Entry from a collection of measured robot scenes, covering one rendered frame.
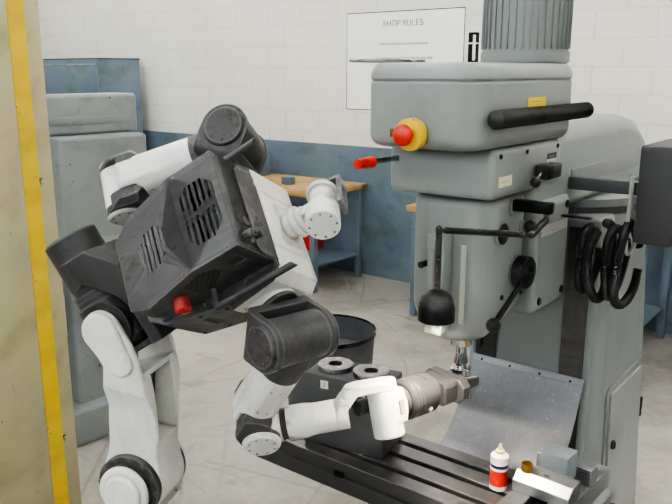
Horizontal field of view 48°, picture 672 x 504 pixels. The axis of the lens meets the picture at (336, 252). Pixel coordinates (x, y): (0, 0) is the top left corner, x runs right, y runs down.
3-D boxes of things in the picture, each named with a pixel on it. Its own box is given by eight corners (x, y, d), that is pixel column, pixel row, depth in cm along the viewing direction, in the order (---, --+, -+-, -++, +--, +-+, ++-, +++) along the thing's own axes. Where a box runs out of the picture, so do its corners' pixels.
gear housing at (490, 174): (493, 202, 144) (496, 150, 142) (387, 190, 158) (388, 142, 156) (561, 182, 170) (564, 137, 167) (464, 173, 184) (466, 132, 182)
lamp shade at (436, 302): (414, 324, 145) (415, 293, 144) (420, 312, 152) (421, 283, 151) (452, 327, 144) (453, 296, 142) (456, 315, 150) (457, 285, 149)
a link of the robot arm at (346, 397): (396, 379, 153) (331, 390, 154) (403, 422, 153) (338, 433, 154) (394, 373, 160) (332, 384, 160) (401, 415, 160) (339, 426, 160)
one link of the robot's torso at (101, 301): (64, 314, 154) (105, 288, 150) (101, 295, 167) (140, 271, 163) (97, 368, 155) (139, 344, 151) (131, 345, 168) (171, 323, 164)
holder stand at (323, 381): (382, 459, 184) (383, 383, 179) (303, 440, 194) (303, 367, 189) (401, 439, 195) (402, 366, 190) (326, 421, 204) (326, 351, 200)
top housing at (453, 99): (476, 154, 134) (480, 61, 130) (357, 145, 149) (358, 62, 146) (574, 136, 170) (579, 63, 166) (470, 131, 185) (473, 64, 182)
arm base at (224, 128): (188, 166, 146) (245, 161, 144) (191, 106, 149) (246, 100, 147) (216, 193, 160) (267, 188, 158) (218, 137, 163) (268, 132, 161)
